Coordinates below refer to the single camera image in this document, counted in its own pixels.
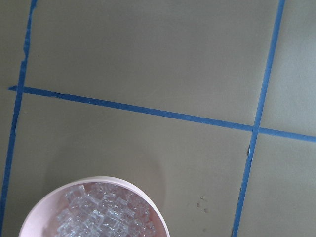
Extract pink bowl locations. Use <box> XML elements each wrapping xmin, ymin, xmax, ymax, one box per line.
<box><xmin>19</xmin><ymin>176</ymin><xmax>170</xmax><ymax>237</ymax></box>

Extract pile of clear ice cubes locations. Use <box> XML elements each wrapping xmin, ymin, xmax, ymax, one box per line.
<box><xmin>56</xmin><ymin>182</ymin><xmax>157</xmax><ymax>237</ymax></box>

